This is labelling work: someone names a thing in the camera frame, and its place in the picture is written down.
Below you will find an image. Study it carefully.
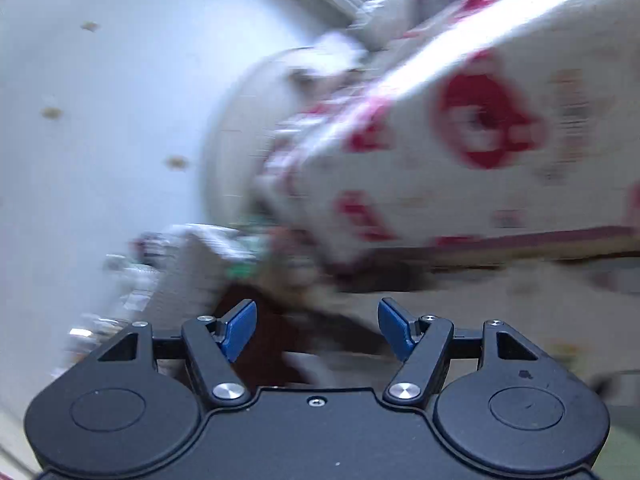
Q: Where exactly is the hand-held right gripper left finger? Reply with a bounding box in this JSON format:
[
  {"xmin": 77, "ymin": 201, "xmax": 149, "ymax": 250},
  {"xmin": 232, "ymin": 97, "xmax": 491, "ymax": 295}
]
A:
[{"xmin": 97, "ymin": 299, "xmax": 258, "ymax": 409}]

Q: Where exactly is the printed quilt with purple ruffle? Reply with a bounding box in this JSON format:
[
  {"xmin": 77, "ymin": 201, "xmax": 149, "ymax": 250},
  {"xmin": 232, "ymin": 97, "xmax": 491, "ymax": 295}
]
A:
[{"xmin": 255, "ymin": 0, "xmax": 640, "ymax": 281}]

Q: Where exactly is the blurred bedside clutter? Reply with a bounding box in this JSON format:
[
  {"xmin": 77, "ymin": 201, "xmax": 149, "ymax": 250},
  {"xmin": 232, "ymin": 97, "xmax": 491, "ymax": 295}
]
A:
[{"xmin": 65, "ymin": 220, "xmax": 273, "ymax": 361}]

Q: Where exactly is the dark wooden nightstand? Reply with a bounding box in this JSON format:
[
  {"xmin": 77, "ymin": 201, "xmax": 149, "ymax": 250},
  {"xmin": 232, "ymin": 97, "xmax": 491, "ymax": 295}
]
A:
[{"xmin": 215, "ymin": 282, "xmax": 313, "ymax": 392}]

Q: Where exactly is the pale rounded cushion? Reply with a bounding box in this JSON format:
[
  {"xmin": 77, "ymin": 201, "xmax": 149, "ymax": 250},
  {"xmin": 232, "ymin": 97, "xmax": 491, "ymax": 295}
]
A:
[{"xmin": 200, "ymin": 45, "xmax": 361, "ymax": 241}]

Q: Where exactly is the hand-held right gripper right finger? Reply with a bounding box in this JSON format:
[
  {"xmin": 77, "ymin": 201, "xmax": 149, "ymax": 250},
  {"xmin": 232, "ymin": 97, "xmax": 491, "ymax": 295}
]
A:
[{"xmin": 377, "ymin": 297, "xmax": 541, "ymax": 408}]

